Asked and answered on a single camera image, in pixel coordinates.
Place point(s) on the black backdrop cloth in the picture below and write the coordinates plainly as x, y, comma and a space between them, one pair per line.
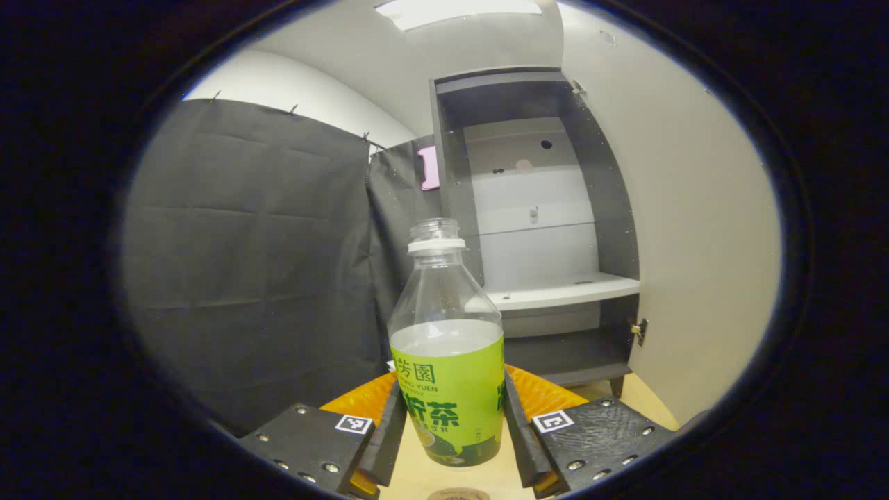
250, 278
399, 194

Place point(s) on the round brown coaster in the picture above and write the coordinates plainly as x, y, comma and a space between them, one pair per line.
458, 494

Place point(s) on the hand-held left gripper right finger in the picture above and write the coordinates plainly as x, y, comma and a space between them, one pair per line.
521, 444

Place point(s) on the grey cabinet door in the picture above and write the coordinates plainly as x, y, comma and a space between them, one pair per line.
694, 243

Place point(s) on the green label clear bottle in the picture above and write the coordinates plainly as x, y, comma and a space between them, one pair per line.
448, 389

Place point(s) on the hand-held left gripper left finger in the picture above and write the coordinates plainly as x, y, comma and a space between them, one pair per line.
392, 444

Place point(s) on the metal door hinge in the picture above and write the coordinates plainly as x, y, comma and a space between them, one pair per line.
576, 87
639, 331

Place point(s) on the white cabinet shelf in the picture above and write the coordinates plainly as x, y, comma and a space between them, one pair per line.
562, 292

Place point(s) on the ceiling light panel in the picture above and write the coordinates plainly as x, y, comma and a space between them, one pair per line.
458, 10

